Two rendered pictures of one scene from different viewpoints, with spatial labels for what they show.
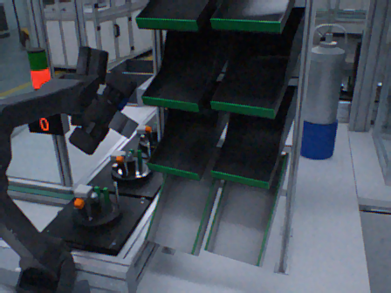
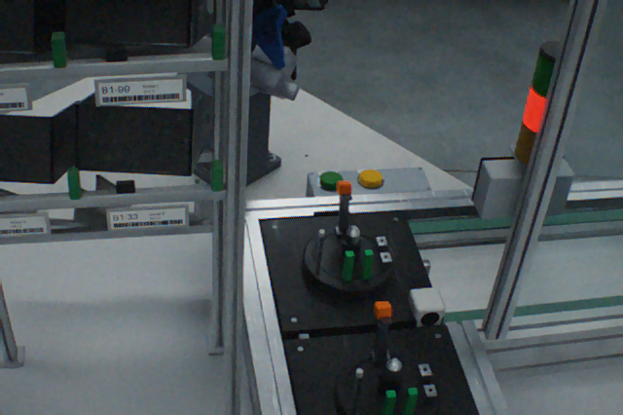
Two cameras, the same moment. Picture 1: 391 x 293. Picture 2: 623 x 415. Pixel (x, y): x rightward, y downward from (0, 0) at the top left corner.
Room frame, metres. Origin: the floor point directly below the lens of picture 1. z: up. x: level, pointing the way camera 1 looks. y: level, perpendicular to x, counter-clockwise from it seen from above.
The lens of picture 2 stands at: (1.75, -0.32, 1.90)
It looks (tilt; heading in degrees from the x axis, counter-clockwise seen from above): 40 degrees down; 149
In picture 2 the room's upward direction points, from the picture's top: 5 degrees clockwise
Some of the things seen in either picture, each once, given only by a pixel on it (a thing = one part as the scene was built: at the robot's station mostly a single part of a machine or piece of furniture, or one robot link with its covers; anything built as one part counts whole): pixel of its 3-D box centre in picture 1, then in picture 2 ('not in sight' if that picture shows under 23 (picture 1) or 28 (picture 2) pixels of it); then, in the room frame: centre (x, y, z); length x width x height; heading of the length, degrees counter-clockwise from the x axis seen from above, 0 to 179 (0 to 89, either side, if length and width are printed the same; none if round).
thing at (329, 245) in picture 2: (96, 213); (348, 261); (0.95, 0.24, 0.98); 0.14 x 0.14 x 0.02
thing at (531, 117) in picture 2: (41, 78); (545, 107); (1.12, 0.38, 1.33); 0.05 x 0.05 x 0.05
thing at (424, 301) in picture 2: (84, 194); (425, 307); (1.07, 0.30, 0.97); 0.05 x 0.05 x 0.04; 72
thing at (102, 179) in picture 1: (131, 162); (390, 379); (1.19, 0.16, 1.01); 0.24 x 0.24 x 0.13; 72
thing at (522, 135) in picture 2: not in sight; (537, 139); (1.12, 0.38, 1.28); 0.05 x 0.05 x 0.05
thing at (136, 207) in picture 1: (97, 219); (348, 271); (0.95, 0.24, 0.96); 0.24 x 0.24 x 0.02; 72
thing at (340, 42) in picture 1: (345, 43); not in sight; (5.83, -2.47, 0.40); 0.61 x 0.41 x 0.22; 64
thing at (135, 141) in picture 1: (155, 133); not in sight; (1.43, 0.08, 1.01); 0.24 x 0.24 x 0.13; 72
